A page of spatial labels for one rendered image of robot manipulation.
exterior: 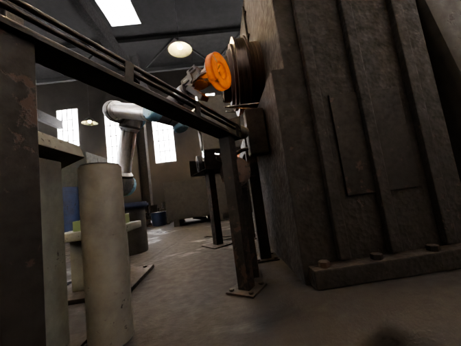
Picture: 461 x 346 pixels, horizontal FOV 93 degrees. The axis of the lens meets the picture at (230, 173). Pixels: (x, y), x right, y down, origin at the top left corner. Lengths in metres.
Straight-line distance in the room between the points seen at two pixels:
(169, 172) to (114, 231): 11.06
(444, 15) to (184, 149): 11.07
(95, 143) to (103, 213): 12.74
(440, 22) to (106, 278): 1.62
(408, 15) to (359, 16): 0.22
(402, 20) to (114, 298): 1.48
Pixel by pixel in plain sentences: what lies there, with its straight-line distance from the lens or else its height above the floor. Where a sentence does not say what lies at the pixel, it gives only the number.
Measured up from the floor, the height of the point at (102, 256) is 0.25.
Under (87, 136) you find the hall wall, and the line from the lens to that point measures 13.76.
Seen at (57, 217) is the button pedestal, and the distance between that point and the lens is 0.85.
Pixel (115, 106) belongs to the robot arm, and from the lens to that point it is 1.26.
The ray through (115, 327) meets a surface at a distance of 0.80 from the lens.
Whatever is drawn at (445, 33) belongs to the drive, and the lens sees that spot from 1.47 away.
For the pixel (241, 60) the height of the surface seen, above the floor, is 1.09.
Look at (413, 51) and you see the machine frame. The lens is 1.34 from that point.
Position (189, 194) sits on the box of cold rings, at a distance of 3.72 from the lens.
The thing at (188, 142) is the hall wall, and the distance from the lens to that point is 11.85.
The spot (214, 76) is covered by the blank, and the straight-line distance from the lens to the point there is 0.97.
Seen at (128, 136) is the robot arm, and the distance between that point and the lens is 1.40.
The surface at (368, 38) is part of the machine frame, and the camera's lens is 1.26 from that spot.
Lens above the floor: 0.37
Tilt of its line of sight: 6 degrees up
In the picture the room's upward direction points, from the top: 8 degrees counter-clockwise
